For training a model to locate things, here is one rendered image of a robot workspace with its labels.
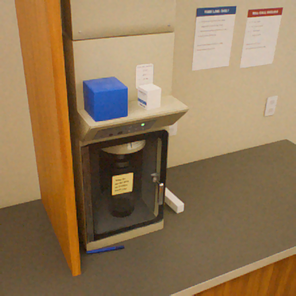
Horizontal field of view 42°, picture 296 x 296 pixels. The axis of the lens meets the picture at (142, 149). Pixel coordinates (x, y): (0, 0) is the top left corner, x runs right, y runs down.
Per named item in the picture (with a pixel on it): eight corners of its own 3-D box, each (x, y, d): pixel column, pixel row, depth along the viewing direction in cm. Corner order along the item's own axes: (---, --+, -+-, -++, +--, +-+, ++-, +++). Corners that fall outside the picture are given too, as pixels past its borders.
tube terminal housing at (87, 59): (67, 213, 161) (49, 24, 123) (137, 194, 173) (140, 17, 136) (86, 252, 141) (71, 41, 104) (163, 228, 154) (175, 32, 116)
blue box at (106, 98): (83, 109, 114) (82, 80, 109) (115, 104, 117) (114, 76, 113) (95, 122, 106) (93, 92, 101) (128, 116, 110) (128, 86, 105)
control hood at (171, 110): (78, 139, 118) (76, 110, 113) (170, 121, 131) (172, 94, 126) (90, 156, 109) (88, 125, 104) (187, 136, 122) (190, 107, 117)
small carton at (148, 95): (137, 104, 118) (137, 86, 115) (150, 101, 120) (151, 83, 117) (147, 110, 114) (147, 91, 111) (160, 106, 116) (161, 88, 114)
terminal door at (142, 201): (88, 242, 139) (82, 145, 119) (162, 220, 150) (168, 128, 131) (88, 243, 138) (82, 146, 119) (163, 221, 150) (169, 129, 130)
